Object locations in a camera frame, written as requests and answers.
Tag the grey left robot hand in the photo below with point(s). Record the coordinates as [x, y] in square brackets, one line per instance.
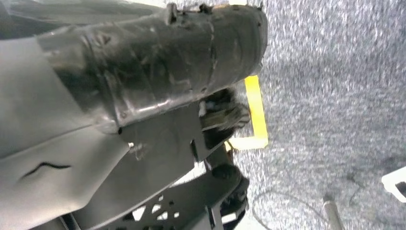
[95, 79]

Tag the yellow floor tape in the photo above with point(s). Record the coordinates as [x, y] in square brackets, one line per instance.
[255, 108]

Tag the white bracket piece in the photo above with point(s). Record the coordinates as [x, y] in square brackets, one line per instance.
[391, 182]

